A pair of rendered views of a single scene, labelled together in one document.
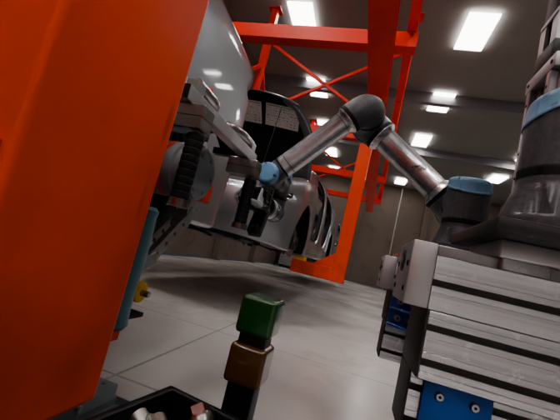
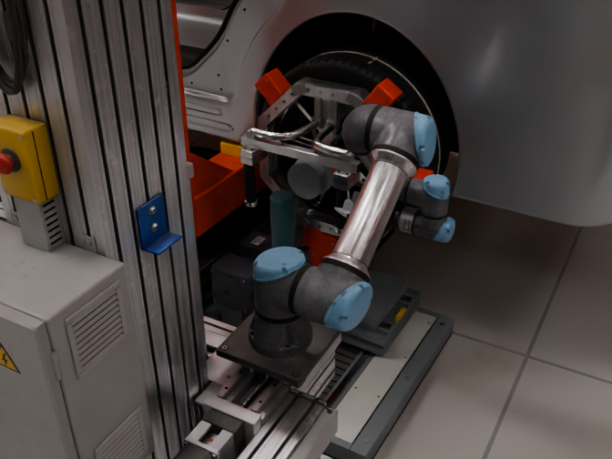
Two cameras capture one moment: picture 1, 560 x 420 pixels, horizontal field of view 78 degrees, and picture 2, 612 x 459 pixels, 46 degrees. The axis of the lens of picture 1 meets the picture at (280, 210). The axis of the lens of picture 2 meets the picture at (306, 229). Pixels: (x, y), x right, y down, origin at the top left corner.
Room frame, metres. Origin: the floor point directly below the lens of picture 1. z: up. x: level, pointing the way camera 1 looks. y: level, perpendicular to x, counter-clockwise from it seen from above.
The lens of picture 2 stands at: (1.37, -1.78, 1.92)
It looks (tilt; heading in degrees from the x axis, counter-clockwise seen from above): 31 degrees down; 105
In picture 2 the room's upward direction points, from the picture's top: straight up
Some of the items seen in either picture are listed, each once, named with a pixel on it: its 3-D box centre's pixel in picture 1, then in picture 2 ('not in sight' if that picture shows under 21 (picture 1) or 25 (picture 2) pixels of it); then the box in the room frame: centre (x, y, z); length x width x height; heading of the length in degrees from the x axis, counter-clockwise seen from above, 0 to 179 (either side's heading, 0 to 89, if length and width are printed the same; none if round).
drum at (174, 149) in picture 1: (166, 167); (319, 168); (0.88, 0.31, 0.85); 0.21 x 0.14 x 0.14; 74
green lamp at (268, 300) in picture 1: (261, 314); not in sight; (0.39, -0.01, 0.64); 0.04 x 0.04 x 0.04; 74
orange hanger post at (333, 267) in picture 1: (337, 183); not in sight; (4.44, -0.64, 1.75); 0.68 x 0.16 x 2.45; 74
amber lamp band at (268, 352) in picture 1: (249, 362); not in sight; (0.39, -0.01, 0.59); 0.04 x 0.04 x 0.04; 74
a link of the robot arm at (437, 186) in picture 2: (278, 184); (430, 195); (1.26, 0.03, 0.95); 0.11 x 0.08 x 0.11; 163
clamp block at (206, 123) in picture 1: (187, 117); (253, 152); (0.68, 0.22, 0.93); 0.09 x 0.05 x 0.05; 74
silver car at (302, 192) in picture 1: (273, 202); not in sight; (5.78, 0.13, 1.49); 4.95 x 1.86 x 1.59; 164
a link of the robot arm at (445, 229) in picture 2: (272, 210); (433, 225); (1.28, 0.02, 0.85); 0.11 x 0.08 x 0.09; 165
